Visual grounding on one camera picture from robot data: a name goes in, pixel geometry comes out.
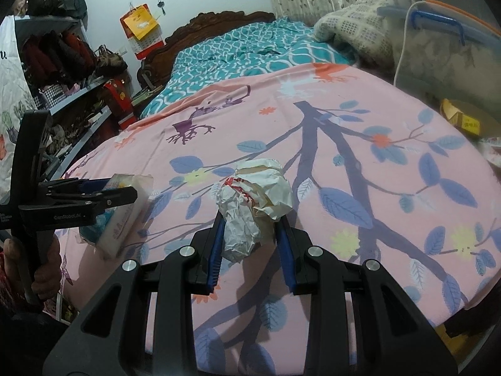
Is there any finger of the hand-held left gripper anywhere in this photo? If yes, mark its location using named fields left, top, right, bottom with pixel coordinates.
left=39, top=178, right=114, bottom=197
left=18, top=186, right=139, bottom=231

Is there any brown handbag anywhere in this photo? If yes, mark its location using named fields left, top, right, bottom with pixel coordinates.
left=94, top=45, right=129, bottom=77

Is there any white cable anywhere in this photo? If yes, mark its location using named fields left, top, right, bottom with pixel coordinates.
left=393, top=1, right=425, bottom=87

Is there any clear storage box blue handle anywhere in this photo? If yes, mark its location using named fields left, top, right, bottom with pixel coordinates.
left=378, top=0, right=501, bottom=100

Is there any pink white wrapper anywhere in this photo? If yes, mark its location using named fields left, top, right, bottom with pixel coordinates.
left=475, top=135, right=501, bottom=165

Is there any small blue yellow box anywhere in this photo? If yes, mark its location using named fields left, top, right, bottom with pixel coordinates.
left=78, top=172, right=154, bottom=260

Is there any red gift box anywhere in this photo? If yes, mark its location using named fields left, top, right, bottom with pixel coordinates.
left=102, top=78, right=137, bottom=130

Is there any red yellow gift bag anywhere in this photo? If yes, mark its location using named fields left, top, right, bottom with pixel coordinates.
left=119, top=3, right=165, bottom=61

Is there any pink floral bed sheet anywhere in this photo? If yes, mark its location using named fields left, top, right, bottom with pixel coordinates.
left=59, top=62, right=498, bottom=376

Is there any cream paper ball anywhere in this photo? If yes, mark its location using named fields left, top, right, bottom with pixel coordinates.
left=216, top=158, right=294, bottom=264

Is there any person's left hand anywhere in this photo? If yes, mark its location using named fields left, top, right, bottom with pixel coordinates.
left=2, top=237, right=62, bottom=301

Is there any teal patterned blanket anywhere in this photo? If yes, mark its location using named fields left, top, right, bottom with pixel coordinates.
left=140, top=19, right=355, bottom=120

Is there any white printed plastic bag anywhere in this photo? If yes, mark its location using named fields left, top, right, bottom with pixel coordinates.
left=0, top=16, right=38, bottom=204

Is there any pile of dark red clothes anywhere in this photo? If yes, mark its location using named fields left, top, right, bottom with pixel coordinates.
left=21, top=29, right=98, bottom=87

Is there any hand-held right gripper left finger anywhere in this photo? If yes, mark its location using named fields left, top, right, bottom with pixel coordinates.
left=43, top=215, right=228, bottom=376

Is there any grey knitted pillow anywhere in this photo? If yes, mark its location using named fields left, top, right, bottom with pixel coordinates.
left=313, top=0, right=396, bottom=65

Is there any grey metal shelf rack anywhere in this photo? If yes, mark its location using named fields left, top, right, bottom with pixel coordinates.
left=12, top=15, right=114, bottom=173

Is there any carved wooden headboard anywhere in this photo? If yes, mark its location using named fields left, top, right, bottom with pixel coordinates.
left=137, top=11, right=276, bottom=97

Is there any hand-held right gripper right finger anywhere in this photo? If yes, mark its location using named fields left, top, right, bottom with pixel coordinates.
left=274, top=219, right=458, bottom=376

